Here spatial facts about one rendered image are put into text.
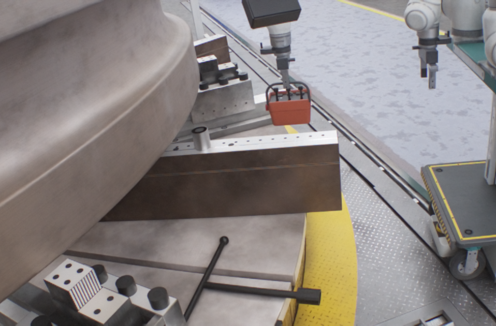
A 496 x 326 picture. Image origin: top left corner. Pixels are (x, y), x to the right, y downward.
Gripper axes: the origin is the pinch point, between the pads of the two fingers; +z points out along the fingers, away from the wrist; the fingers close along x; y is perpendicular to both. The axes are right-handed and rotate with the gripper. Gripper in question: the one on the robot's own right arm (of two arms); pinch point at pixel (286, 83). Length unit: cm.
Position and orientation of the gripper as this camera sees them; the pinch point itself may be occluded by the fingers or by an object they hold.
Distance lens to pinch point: 203.9
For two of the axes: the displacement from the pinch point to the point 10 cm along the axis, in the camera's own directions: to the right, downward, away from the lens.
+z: 1.6, 8.6, 4.8
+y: 9.8, -0.6, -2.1
